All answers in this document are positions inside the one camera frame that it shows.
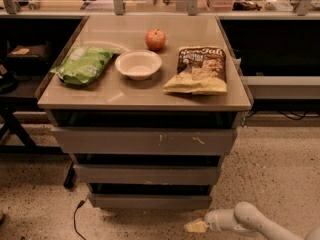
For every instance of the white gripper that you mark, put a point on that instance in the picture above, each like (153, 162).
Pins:
(213, 220)

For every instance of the grey bottom drawer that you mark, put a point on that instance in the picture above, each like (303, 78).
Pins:
(144, 196)

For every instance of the grey drawer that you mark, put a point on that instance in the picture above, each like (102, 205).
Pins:
(147, 169)
(144, 196)
(144, 141)

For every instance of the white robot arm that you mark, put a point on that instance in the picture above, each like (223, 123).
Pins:
(245, 219)

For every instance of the grey middle drawer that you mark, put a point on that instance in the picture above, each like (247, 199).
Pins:
(147, 169)

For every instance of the grey drawer cabinet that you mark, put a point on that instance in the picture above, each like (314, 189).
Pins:
(116, 101)

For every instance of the grey top drawer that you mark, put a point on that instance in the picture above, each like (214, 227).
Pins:
(144, 141)

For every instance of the brown yellow chip bag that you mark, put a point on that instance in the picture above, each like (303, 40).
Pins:
(201, 70)

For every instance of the white bowl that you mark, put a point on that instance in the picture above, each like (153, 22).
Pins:
(138, 64)

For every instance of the red apple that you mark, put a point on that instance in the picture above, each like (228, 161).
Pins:
(155, 39)

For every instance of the green chip bag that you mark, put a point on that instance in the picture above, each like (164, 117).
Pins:
(83, 65)

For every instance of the black table stand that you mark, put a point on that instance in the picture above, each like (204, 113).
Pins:
(13, 125)

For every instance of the dark bag with label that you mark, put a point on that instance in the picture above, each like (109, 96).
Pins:
(32, 59)

